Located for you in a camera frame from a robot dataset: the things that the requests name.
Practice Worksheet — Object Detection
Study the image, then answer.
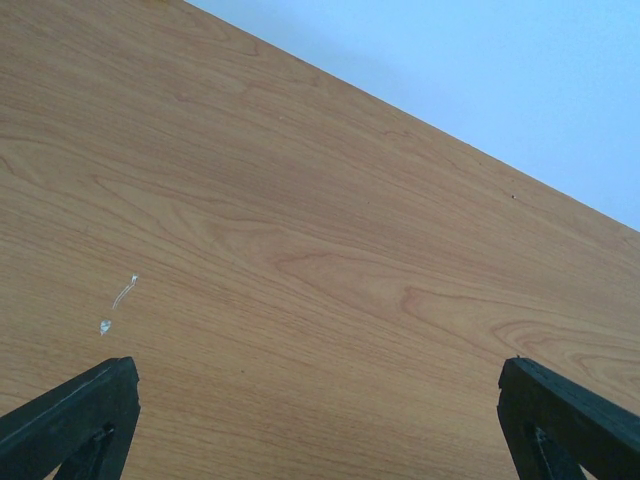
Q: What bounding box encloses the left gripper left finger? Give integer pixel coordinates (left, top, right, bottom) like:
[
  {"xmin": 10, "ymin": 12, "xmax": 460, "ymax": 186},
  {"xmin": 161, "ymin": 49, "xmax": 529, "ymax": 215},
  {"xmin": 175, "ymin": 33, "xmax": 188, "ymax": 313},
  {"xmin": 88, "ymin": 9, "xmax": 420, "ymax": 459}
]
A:
[{"xmin": 1, "ymin": 357, "xmax": 140, "ymax": 479}]

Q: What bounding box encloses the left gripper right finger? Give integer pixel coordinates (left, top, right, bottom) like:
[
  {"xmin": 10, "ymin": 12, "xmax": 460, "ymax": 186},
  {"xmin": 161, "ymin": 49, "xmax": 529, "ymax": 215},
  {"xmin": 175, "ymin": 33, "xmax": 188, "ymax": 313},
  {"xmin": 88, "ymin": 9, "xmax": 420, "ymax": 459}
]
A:
[{"xmin": 497, "ymin": 357, "xmax": 639, "ymax": 479}]

